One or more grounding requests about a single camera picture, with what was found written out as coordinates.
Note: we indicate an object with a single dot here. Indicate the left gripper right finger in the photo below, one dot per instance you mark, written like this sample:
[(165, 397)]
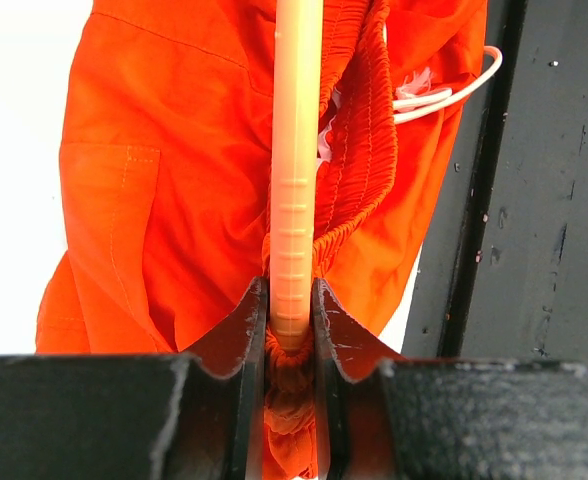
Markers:
[(382, 416)]

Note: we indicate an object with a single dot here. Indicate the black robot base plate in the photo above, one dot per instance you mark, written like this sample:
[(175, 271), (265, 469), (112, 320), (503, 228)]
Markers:
[(503, 271)]

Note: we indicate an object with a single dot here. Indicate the orange shorts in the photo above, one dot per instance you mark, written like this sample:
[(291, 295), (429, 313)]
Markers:
[(166, 152)]

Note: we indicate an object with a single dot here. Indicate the orange plastic hanger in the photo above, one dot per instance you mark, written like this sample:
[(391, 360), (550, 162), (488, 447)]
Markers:
[(297, 66)]

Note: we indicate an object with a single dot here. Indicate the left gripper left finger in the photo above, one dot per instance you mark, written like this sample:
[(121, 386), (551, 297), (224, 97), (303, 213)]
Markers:
[(193, 415)]

